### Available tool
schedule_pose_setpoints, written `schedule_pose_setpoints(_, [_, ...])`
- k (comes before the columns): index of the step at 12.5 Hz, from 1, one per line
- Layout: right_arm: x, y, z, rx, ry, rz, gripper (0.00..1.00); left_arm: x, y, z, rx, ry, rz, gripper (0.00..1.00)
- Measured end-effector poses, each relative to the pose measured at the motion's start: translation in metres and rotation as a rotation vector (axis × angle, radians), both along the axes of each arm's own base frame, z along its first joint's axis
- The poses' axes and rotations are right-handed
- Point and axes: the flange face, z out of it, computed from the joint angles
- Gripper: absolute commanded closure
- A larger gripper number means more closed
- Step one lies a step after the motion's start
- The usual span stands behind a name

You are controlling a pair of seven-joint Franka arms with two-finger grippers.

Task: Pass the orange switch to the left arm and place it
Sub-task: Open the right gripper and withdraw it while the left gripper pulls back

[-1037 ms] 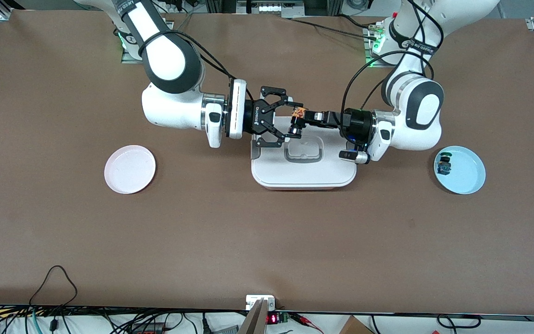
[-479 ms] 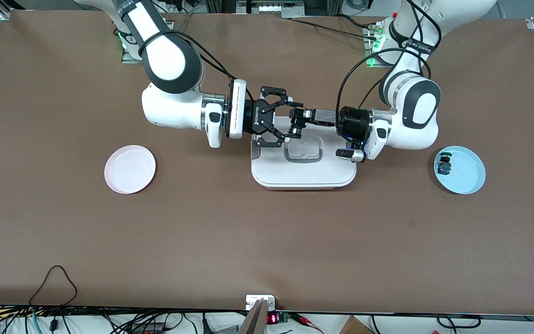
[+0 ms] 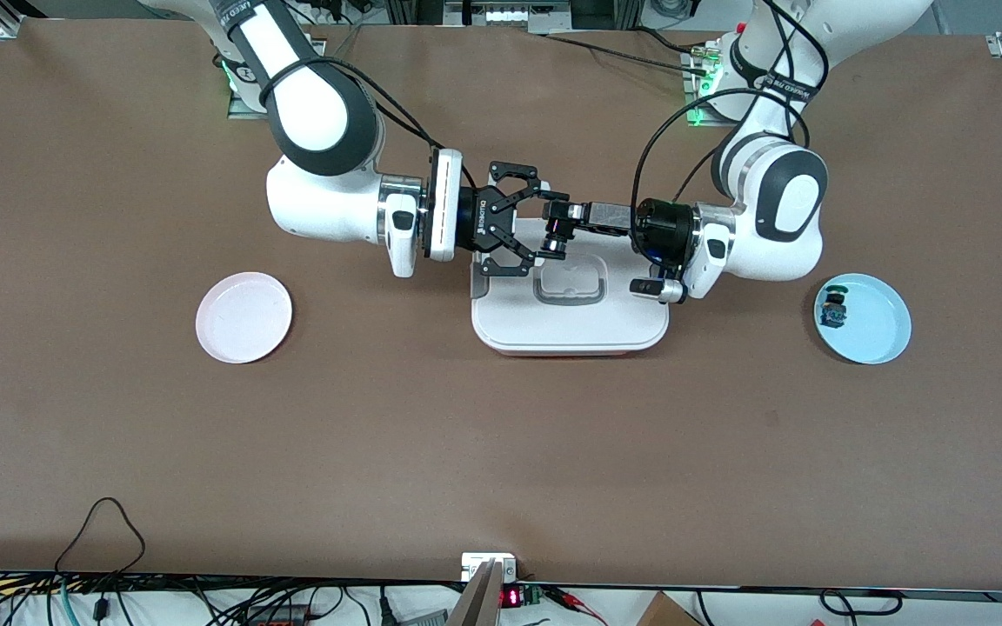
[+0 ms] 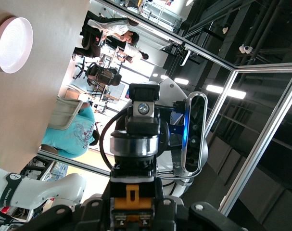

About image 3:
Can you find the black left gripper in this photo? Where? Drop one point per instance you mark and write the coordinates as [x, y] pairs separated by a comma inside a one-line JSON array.
[[663, 228]]

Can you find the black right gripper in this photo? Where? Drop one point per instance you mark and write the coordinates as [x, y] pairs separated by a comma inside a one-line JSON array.
[[477, 223]]

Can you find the orange push button switch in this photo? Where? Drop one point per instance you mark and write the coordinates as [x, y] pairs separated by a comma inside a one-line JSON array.
[[557, 228]]

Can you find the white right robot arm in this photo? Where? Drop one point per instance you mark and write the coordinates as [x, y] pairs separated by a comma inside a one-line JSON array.
[[318, 113]]

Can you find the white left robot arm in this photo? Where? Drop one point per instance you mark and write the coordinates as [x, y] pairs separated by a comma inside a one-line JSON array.
[[784, 209]]

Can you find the pink box with white lid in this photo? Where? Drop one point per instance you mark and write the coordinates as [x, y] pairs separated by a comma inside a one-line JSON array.
[[571, 335]]

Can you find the white electronics unit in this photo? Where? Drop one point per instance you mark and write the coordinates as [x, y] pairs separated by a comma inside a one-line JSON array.
[[510, 17]]

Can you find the light blue round plate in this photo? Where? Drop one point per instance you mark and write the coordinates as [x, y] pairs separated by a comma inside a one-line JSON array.
[[879, 335]]

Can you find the pale pink round plate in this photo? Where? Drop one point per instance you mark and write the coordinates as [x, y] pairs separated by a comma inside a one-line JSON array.
[[244, 317]]

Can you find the red digit display module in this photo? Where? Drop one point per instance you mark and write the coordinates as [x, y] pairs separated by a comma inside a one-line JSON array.
[[511, 597]]

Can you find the red test lead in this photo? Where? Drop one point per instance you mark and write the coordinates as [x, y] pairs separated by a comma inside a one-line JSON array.
[[575, 602]]

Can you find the brown cardboard piece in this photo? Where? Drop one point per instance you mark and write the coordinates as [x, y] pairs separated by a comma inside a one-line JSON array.
[[666, 613]]

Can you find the grey plug block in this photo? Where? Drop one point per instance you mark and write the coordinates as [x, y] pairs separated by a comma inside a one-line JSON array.
[[423, 619]]

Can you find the black and orange device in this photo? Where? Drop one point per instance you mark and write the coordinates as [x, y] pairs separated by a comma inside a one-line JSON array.
[[279, 617]]

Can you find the short aluminium profile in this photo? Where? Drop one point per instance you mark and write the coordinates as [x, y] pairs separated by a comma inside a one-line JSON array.
[[10, 30]]

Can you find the blue green knob switch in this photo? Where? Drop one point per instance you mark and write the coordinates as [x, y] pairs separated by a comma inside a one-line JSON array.
[[833, 311]]

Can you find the white metal bracket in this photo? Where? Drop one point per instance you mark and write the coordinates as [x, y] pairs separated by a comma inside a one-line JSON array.
[[470, 565]]

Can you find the grey aluminium post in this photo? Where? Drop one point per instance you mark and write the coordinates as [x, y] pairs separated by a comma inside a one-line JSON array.
[[477, 604]]

